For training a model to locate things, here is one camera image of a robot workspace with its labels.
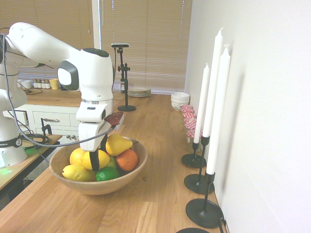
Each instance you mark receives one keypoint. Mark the white drawer cabinet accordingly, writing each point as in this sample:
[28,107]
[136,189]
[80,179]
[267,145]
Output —
[60,126]

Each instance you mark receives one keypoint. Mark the black camera stand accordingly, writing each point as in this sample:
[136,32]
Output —
[126,108]

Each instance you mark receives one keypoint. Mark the yellow mug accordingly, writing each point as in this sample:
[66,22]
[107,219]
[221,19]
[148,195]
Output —
[54,84]

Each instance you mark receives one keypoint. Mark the dark red wrist camera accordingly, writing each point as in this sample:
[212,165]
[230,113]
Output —
[114,118]

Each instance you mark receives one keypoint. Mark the white cup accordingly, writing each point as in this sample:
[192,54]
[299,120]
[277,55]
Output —
[19,83]
[26,84]

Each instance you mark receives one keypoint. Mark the black clamp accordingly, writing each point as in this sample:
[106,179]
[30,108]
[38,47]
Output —
[46,127]

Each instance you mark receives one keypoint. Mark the small spice jar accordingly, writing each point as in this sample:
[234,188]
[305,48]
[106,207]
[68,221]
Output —
[39,84]
[35,84]
[43,84]
[47,84]

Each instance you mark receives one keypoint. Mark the yellow lemon with pointed tip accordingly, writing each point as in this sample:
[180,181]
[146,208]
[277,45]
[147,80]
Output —
[77,173]

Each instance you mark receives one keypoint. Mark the wooden robot table black frame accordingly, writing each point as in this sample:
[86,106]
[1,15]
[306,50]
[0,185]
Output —
[36,155]

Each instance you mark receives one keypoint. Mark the tallest white candle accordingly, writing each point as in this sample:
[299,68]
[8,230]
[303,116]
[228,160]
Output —
[213,85]

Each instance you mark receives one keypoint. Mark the thick long white candle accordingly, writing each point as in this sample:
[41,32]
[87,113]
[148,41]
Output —
[218,116]

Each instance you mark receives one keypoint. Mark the orange fruit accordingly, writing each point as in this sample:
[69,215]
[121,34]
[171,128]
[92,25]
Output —
[127,160]

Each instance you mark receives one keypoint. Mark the white patterned ceramic bowl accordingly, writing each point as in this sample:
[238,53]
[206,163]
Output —
[179,105]

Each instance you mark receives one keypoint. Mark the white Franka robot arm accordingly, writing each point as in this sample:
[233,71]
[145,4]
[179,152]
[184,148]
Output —
[43,46]

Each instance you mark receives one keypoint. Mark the medium black candle holder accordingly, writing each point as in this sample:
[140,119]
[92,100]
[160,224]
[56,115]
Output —
[196,184]

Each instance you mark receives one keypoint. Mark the green lime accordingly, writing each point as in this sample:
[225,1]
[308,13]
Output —
[107,174]

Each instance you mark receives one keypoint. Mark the black cylindrical container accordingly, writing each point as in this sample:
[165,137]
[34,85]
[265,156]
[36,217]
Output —
[63,88]

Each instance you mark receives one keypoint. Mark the yellow-orange round citrus fruit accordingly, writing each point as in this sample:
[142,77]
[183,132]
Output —
[75,156]

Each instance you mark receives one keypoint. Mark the short white candle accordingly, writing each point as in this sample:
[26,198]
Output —
[202,102]

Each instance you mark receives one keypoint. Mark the black stereo camera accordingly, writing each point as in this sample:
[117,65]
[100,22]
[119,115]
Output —
[120,45]

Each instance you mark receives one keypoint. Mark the wide beige window blind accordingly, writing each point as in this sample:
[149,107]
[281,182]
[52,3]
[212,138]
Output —
[150,48]

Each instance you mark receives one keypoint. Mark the narrow beige window blind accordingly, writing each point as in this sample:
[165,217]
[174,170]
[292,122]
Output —
[48,14]

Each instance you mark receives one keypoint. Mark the low black candle holder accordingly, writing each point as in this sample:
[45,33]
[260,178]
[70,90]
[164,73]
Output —
[192,161]

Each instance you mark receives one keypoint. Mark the light green apple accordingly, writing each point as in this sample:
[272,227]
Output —
[112,163]

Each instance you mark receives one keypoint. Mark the yellow pear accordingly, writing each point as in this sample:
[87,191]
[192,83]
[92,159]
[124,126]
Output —
[117,145]

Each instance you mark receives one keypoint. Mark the glass jar red checked lid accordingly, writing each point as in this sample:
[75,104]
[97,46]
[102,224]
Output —
[190,121]
[187,108]
[191,126]
[189,115]
[190,136]

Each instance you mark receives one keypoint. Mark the wooden fruit bowl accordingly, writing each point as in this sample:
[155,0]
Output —
[97,188]

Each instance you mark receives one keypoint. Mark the tall black candle holder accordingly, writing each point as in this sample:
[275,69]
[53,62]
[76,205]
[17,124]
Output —
[204,214]

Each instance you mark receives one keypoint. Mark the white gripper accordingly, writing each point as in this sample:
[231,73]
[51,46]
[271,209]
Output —
[88,136]

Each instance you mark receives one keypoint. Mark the black round holder base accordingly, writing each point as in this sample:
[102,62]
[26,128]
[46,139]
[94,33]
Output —
[192,231]

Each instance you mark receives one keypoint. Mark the stack of white plates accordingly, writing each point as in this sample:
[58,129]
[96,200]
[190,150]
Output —
[139,92]

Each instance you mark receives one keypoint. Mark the clear drinking glass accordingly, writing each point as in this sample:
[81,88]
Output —
[117,87]

